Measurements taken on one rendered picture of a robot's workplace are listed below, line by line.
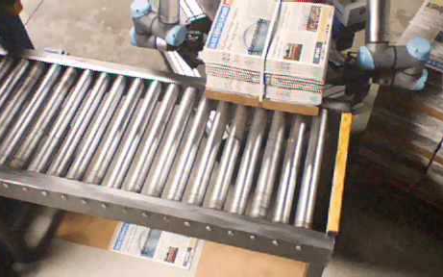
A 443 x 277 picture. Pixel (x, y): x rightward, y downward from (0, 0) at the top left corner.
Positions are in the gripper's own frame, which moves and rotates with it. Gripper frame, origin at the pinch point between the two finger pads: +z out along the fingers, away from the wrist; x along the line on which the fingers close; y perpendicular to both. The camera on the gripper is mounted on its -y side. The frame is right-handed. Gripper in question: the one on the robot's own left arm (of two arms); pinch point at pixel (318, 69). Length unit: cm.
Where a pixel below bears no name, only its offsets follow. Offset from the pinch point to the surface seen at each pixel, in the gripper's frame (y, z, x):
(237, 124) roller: -0.2, 22.7, 30.9
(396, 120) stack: -27.7, -33.6, -6.8
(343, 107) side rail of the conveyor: 0.3, -10.1, 16.4
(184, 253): -80, 44, 45
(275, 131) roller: -0.2, 10.2, 31.0
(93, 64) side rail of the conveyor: 0, 80, 15
